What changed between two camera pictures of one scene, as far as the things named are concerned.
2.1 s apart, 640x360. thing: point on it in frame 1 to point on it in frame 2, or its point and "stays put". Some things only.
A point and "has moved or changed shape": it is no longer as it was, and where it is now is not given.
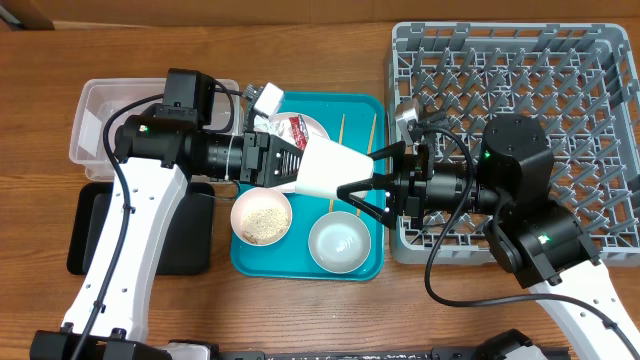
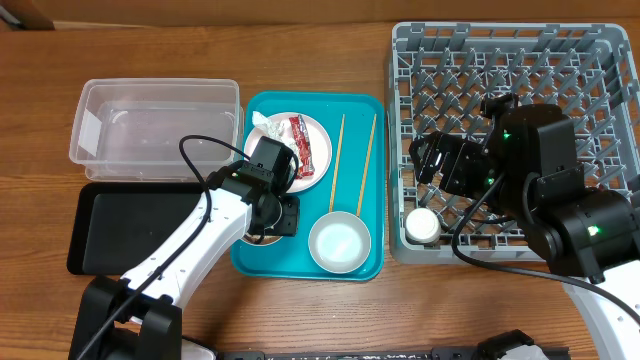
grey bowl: [339, 242] stays put
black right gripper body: [414, 179] to [467, 170]
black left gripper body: [254, 160] to [288, 220]
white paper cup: [327, 165] has moved or changed shape
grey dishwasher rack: [579, 80] stays put
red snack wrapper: [300, 131] stays put
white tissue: [280, 129] stays put
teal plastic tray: [356, 119] stays put
